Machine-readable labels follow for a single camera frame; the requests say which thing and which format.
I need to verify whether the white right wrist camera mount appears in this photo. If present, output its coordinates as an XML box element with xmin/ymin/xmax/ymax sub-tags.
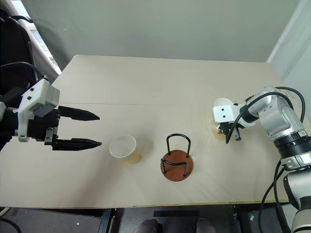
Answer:
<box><xmin>212</xmin><ymin>103</ymin><xmax>256</xmax><ymax>129</ymax></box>

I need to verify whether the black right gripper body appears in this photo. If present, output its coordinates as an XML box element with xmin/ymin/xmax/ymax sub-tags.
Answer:
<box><xmin>218</xmin><ymin>122</ymin><xmax>235</xmax><ymax>136</ymax></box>

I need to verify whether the white tan paper cup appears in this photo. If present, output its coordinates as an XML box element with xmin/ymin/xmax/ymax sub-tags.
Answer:
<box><xmin>212</xmin><ymin>97</ymin><xmax>234</xmax><ymax>141</ymax></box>
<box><xmin>108</xmin><ymin>134</ymin><xmax>141</xmax><ymax>166</ymax></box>

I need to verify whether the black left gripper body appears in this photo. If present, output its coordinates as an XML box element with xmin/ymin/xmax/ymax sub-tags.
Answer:
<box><xmin>28</xmin><ymin>108</ymin><xmax>61</xmax><ymax>147</ymax></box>

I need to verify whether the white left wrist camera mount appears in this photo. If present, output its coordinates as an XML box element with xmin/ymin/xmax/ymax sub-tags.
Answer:
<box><xmin>17</xmin><ymin>77</ymin><xmax>61</xmax><ymax>143</ymax></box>

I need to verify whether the black tape strip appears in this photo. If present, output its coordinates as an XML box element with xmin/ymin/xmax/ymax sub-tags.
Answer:
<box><xmin>154</xmin><ymin>210</ymin><xmax>200</xmax><ymax>218</ymax></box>

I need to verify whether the grey padded pole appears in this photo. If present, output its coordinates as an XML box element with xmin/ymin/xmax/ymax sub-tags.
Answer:
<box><xmin>13</xmin><ymin>18</ymin><xmax>63</xmax><ymax>76</ymax></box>

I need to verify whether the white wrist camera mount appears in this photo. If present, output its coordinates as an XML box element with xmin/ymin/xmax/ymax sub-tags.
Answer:
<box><xmin>17</xmin><ymin>77</ymin><xmax>61</xmax><ymax>143</ymax></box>
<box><xmin>212</xmin><ymin>103</ymin><xmax>256</xmax><ymax>129</ymax></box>

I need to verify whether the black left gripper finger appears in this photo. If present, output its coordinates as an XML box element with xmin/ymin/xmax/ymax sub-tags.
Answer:
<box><xmin>52</xmin><ymin>137</ymin><xmax>103</xmax><ymax>151</ymax></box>
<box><xmin>58</xmin><ymin>105</ymin><xmax>101</xmax><ymax>121</ymax></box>

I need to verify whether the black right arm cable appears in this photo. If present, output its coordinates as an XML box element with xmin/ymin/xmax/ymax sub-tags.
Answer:
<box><xmin>225</xmin><ymin>86</ymin><xmax>306</xmax><ymax>145</ymax></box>

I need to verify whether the black floor cable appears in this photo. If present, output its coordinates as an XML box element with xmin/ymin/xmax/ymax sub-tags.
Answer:
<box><xmin>0</xmin><ymin>217</ymin><xmax>21</xmax><ymax>233</ymax></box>

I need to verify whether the wire cup holder brown base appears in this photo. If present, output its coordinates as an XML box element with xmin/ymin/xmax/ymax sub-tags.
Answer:
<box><xmin>160</xmin><ymin>133</ymin><xmax>194</xmax><ymax>182</ymax></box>

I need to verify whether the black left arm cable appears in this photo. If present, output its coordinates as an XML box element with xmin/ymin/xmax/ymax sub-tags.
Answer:
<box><xmin>0</xmin><ymin>61</ymin><xmax>48</xmax><ymax>84</ymax></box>

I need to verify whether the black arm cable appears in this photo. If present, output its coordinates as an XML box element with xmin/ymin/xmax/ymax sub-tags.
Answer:
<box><xmin>225</xmin><ymin>86</ymin><xmax>306</xmax><ymax>145</ymax></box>
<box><xmin>0</xmin><ymin>61</ymin><xmax>48</xmax><ymax>84</ymax></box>

